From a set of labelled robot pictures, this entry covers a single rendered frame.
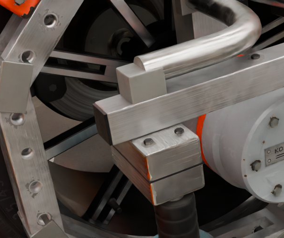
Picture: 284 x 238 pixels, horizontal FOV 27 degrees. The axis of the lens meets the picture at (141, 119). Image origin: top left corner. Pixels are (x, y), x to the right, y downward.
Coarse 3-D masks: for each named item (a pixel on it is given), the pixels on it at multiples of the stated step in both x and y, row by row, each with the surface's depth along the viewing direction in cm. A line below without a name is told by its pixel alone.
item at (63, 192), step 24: (120, 0) 76; (168, 0) 79; (168, 24) 80; (264, 24) 87; (144, 48) 80; (264, 48) 104; (48, 72) 75; (72, 72) 76; (96, 72) 78; (48, 144) 79; (72, 144) 80; (72, 192) 93; (96, 192) 99; (120, 192) 86; (216, 192) 99; (240, 192) 96; (72, 216) 81; (96, 216) 86; (120, 216) 92; (144, 216) 94; (216, 216) 94
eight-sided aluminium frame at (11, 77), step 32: (64, 0) 62; (32, 32) 61; (0, 64) 61; (32, 64) 62; (0, 96) 62; (0, 128) 64; (32, 128) 65; (32, 160) 66; (32, 192) 68; (32, 224) 69; (64, 224) 74; (256, 224) 91
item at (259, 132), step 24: (264, 96) 61; (192, 120) 68; (216, 120) 64; (240, 120) 61; (264, 120) 60; (216, 144) 64; (240, 144) 60; (264, 144) 61; (216, 168) 66; (240, 168) 61; (264, 168) 62; (264, 192) 63
